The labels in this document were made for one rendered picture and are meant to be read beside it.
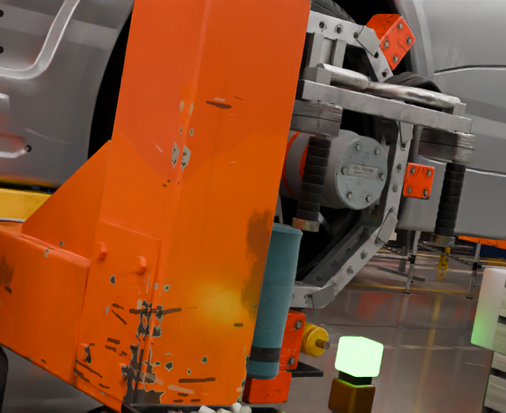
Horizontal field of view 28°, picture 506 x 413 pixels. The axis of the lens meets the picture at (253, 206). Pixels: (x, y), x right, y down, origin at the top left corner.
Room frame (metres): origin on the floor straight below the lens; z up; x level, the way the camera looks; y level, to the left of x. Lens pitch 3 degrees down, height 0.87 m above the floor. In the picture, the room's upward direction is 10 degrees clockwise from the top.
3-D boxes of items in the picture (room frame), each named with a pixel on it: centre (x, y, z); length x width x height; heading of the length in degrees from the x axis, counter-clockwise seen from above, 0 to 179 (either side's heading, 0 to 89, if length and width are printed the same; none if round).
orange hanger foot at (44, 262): (1.55, 0.30, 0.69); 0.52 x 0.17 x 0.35; 40
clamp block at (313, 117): (1.65, -0.07, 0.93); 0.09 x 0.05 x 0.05; 40
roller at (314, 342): (2.07, -0.09, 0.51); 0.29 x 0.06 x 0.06; 40
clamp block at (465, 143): (1.87, -0.33, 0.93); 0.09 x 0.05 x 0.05; 40
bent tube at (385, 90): (1.88, -0.22, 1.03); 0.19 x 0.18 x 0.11; 40
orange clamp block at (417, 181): (2.12, -0.30, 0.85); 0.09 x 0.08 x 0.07; 130
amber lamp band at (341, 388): (1.21, -0.16, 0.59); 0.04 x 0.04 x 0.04; 40
